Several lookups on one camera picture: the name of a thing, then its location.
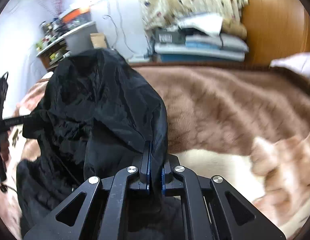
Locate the black puffer jacket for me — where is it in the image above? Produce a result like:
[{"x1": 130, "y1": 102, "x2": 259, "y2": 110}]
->
[{"x1": 16, "y1": 49, "x2": 182, "y2": 239}]

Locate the brown plush bed blanket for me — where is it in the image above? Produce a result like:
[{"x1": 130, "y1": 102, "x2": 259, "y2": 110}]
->
[{"x1": 0, "y1": 63, "x2": 310, "y2": 240}]

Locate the white cluttered shelf unit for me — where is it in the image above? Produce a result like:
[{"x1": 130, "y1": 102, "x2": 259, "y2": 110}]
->
[{"x1": 37, "y1": 6, "x2": 98, "y2": 70}]

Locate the brown cardboard box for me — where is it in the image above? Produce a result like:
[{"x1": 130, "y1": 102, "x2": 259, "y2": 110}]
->
[{"x1": 90, "y1": 33, "x2": 108, "y2": 49}]

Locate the stack of folded bedding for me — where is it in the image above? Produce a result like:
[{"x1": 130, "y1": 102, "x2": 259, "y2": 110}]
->
[{"x1": 152, "y1": 13, "x2": 250, "y2": 62}]

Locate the floral patterned quilt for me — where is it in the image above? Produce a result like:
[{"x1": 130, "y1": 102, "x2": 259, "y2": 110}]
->
[{"x1": 140, "y1": 0, "x2": 248, "y2": 40}]

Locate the white pillow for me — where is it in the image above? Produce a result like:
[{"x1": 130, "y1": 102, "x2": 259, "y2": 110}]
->
[{"x1": 270, "y1": 52, "x2": 310, "y2": 79}]

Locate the orange wooden wardrobe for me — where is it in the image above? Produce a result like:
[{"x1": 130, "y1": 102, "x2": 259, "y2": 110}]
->
[{"x1": 241, "y1": 0, "x2": 310, "y2": 65}]

